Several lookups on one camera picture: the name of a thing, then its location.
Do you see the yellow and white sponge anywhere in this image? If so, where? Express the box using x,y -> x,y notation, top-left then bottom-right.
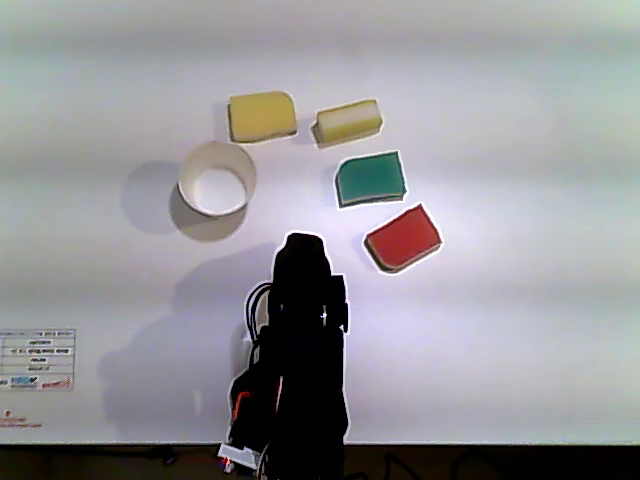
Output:
310,98 -> 385,150

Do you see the red sponge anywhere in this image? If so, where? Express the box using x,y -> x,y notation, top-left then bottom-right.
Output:
363,202 -> 444,275

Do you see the green sponge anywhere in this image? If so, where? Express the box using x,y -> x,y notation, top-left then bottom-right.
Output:
333,150 -> 409,210

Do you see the white paper cup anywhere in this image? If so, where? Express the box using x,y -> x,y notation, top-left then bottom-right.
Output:
177,140 -> 258,218

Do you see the yellow flat sponge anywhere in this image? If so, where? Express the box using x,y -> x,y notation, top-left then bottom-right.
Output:
227,90 -> 299,145

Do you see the white power socket box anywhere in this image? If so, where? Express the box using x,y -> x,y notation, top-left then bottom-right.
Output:
217,441 -> 263,472

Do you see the printed label sticker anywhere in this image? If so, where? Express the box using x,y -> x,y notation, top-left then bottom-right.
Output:
0,328 -> 77,393

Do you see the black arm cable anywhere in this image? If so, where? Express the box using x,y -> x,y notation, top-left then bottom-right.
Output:
243,281 -> 274,354

